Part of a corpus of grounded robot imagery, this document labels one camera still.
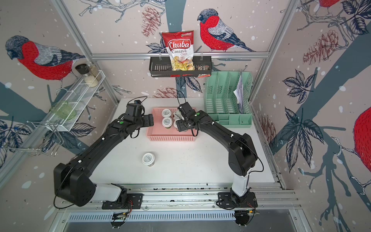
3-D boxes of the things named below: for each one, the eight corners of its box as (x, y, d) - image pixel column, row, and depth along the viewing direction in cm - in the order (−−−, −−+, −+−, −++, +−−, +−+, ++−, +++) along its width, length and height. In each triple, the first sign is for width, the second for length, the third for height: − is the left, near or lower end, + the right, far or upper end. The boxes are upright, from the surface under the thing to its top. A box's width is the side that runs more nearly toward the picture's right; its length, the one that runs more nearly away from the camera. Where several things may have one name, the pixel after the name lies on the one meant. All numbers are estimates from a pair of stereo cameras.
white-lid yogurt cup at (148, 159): (143, 167, 86) (140, 163, 81) (145, 157, 90) (143, 152, 85) (155, 167, 86) (152, 163, 81) (156, 157, 90) (154, 152, 85)
